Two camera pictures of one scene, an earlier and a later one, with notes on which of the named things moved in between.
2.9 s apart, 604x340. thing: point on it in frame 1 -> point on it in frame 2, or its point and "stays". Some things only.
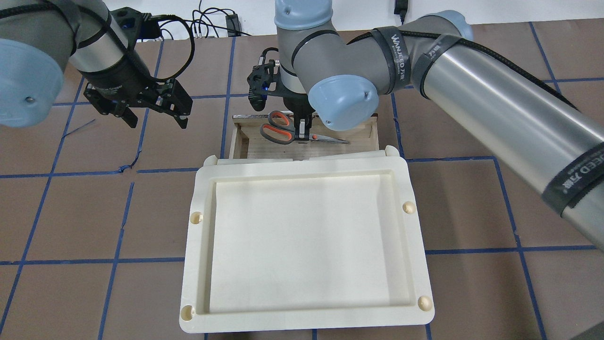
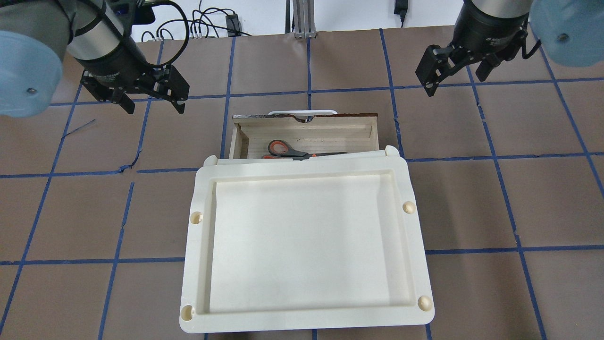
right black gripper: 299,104 -> 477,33
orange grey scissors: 280,130 -> 281,148
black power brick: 401,8 stays
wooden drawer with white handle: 247,143 stays
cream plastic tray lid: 275,247 stays
